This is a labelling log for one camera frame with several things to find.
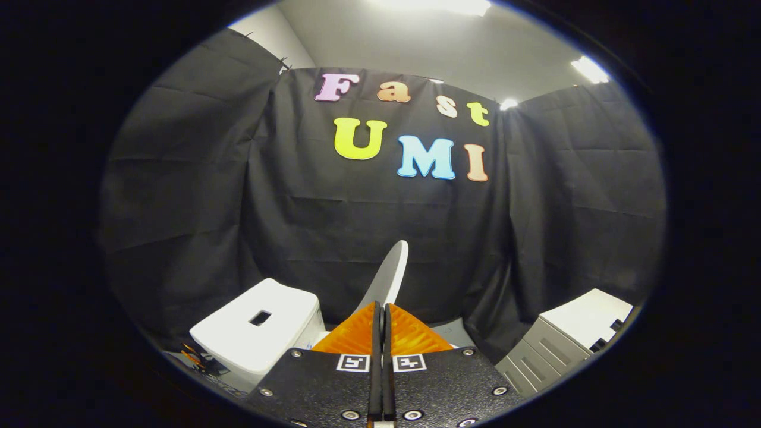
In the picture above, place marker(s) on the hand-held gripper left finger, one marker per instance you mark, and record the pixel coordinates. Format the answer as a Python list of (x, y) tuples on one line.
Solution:
[(315, 386)]

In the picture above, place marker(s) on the large ceiling light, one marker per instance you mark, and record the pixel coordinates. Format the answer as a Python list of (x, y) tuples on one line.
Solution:
[(440, 6)]

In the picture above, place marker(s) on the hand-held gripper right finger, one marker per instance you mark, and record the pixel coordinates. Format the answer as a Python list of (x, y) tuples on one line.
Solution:
[(452, 386)]

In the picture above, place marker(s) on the grey drawer cabinet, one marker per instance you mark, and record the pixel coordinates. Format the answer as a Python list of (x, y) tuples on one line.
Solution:
[(553, 351)]

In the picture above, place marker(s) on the small ceiling light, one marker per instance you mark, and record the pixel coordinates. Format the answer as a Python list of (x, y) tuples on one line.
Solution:
[(590, 69)]

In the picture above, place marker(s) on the black backdrop cloth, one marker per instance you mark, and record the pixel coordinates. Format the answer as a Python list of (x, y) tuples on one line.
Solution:
[(333, 238)]

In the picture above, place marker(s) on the white toilet tank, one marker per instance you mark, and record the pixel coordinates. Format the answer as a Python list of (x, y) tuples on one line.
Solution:
[(238, 339)]

